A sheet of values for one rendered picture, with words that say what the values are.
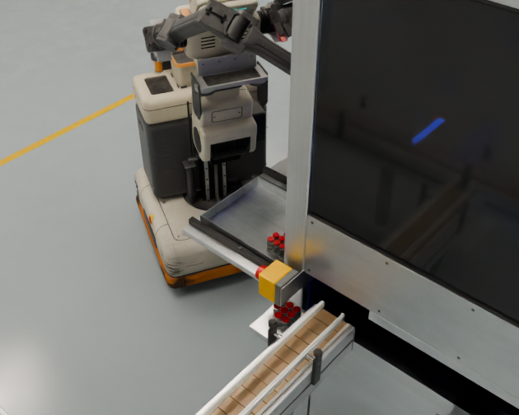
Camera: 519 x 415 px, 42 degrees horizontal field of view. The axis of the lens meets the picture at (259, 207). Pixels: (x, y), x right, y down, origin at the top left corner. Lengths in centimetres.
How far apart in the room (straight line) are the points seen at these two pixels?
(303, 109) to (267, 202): 73
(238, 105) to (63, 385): 128
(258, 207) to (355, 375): 61
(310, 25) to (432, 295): 61
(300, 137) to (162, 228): 158
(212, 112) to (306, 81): 122
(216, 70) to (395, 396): 130
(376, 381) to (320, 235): 43
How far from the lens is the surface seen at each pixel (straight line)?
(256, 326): 177
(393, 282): 154
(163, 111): 284
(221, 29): 196
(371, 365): 178
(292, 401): 163
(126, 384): 280
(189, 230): 204
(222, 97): 262
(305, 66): 139
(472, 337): 151
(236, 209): 210
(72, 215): 357
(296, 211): 161
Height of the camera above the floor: 223
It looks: 40 degrees down
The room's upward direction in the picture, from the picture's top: straight up
